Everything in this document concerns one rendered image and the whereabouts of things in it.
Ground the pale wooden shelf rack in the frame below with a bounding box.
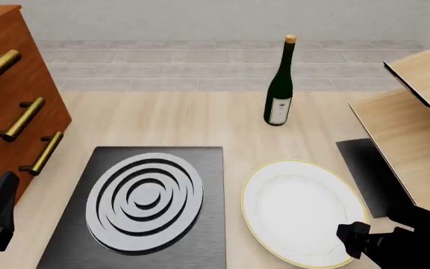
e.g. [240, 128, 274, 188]
[335, 40, 430, 219]

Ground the dark green wine bottle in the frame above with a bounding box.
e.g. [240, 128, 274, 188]
[263, 34, 299, 127]

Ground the flat black stove plate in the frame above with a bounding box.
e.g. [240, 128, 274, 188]
[35, 146, 228, 269]

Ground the short brass cabinet handle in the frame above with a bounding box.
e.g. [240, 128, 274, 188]
[18, 131, 64, 177]

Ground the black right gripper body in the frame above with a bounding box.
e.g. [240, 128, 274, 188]
[360, 226, 430, 269]

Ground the brown wooden cabinet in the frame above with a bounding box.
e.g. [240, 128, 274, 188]
[0, 4, 73, 204]

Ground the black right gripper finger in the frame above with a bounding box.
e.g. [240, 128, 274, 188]
[336, 220, 372, 260]

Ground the white plate with yellow rim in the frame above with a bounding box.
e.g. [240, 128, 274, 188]
[240, 159, 370, 269]

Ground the medium brass cabinet handle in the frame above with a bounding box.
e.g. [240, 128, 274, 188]
[0, 96, 46, 143]

